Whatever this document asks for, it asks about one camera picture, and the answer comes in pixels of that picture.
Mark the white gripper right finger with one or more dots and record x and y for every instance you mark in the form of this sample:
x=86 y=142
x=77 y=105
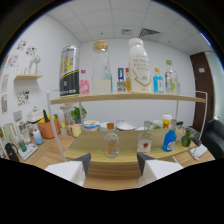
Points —
x=156 y=168

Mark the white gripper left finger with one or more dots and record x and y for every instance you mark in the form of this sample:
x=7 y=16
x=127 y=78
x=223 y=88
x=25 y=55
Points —
x=71 y=170

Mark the small orange cap bottle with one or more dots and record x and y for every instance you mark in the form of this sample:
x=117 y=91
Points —
x=112 y=146

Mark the clear bottle green cap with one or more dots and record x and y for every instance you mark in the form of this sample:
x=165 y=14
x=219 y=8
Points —
x=171 y=81

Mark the white cup red lid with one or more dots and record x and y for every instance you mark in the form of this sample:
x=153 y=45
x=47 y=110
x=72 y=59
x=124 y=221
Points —
x=167 y=121

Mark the small green cup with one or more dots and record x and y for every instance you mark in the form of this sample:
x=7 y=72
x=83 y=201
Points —
x=22 y=146

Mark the clear bottle with red label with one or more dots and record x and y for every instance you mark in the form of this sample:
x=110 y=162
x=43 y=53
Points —
x=144 y=145

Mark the blue liquor bottle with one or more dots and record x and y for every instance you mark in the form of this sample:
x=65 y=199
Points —
x=169 y=141

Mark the dark green corked bottle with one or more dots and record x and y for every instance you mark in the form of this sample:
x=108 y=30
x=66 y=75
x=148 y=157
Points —
x=186 y=138

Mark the white notebook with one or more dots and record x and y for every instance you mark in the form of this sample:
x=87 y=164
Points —
x=199 y=151

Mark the orange plant pot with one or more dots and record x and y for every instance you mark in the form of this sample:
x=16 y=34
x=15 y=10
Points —
x=48 y=129

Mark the light blue squeeze bottle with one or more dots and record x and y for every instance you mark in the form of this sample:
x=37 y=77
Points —
x=37 y=137

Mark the blue patterned bowl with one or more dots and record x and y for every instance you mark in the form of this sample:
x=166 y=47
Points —
x=91 y=125

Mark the white patterned bowl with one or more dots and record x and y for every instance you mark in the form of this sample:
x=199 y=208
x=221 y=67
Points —
x=126 y=126

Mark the green potted plant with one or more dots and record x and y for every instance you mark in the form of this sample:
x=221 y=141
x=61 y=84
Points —
x=78 y=114

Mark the black handbag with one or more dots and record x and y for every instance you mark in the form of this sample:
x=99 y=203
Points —
x=11 y=153

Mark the black armchair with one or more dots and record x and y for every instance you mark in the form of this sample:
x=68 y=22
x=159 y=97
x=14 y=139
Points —
x=215 y=138

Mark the white two-tier wooden shelf rack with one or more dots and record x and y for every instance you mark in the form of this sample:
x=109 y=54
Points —
x=126 y=97

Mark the small pink bottle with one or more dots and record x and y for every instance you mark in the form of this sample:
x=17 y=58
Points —
x=84 y=86

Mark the light blue gin bottle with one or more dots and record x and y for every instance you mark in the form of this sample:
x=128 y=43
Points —
x=158 y=83

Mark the brown door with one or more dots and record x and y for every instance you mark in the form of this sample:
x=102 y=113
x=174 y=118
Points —
x=201 y=90

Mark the round amber bottle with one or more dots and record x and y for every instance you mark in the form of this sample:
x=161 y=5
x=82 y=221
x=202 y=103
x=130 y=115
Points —
x=127 y=82

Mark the tall black yellow can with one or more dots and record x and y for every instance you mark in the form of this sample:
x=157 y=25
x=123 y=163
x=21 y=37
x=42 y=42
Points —
x=69 y=73

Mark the large white milk bottle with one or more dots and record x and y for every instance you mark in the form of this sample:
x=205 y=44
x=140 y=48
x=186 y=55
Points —
x=139 y=66

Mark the tall glass jar cork lid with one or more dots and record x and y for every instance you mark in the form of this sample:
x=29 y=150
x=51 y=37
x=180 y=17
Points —
x=100 y=70

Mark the ceiling air vent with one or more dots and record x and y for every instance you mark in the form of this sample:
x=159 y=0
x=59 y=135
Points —
x=149 y=32

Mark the blue wall poster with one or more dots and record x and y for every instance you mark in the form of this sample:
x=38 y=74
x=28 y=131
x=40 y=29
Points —
x=120 y=74

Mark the wooden wall shelf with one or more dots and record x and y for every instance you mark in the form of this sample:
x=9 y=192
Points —
x=28 y=77

